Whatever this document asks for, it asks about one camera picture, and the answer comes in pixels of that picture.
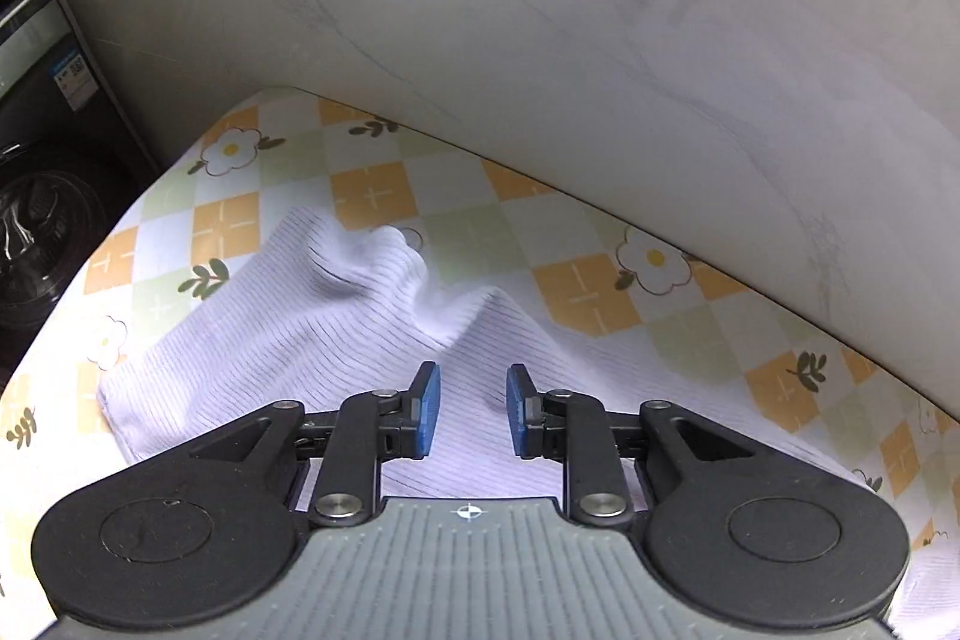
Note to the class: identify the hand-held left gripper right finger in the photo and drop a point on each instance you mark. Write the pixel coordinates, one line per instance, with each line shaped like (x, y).
(517, 411)

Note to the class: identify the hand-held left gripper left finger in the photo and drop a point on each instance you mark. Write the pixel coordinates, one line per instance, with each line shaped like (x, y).
(427, 411)

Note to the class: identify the light lavender ribbed pants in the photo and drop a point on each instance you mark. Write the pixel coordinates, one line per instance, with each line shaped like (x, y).
(300, 325)

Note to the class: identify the floral checkered tablecloth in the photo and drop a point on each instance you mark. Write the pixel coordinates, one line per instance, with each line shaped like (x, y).
(577, 280)

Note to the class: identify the grey front-load washing machine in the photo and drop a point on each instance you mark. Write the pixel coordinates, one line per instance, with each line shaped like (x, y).
(45, 220)

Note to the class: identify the blue white energy label sticker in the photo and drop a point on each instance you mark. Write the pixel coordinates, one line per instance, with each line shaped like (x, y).
(71, 72)

